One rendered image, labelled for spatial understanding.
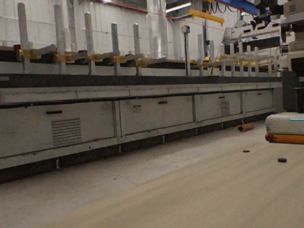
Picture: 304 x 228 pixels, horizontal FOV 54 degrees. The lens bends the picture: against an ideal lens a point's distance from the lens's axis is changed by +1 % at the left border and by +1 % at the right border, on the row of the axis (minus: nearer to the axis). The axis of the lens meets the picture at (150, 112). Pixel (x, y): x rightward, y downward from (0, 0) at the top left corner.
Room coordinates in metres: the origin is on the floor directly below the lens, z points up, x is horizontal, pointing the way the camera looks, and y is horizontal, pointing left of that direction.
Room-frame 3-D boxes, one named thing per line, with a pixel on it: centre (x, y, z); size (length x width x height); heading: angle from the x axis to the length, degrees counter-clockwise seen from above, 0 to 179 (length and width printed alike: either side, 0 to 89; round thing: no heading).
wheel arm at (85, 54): (2.07, 0.52, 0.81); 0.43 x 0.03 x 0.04; 47
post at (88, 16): (2.26, 0.42, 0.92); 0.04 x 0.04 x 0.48; 47
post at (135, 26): (2.62, 0.08, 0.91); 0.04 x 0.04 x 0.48; 47
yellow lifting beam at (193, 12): (8.51, -1.79, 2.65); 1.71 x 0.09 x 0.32; 137
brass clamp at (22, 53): (1.91, 0.74, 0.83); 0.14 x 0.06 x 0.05; 137
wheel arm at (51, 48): (1.89, 0.69, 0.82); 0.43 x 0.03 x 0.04; 47
